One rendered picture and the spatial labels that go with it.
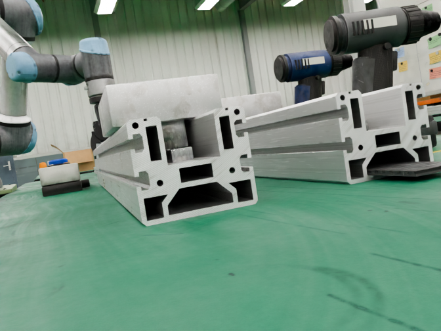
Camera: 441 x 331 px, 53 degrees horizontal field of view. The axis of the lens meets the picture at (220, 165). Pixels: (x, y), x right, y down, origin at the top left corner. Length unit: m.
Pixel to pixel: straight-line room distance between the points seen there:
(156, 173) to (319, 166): 0.18
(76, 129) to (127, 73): 2.02
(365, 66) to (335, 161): 0.30
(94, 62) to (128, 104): 0.80
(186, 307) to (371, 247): 0.09
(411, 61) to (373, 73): 3.55
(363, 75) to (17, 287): 0.58
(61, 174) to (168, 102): 0.59
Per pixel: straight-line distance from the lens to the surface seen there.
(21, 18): 1.61
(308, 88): 0.97
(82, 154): 3.28
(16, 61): 1.24
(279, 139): 0.54
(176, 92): 0.44
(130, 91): 0.43
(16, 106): 1.68
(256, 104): 0.74
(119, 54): 12.58
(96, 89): 1.22
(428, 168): 0.40
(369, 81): 0.71
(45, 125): 12.14
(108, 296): 0.20
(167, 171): 0.36
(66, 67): 1.29
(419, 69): 4.20
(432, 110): 5.20
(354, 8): 9.27
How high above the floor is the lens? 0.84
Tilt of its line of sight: 3 degrees down
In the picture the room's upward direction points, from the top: 9 degrees counter-clockwise
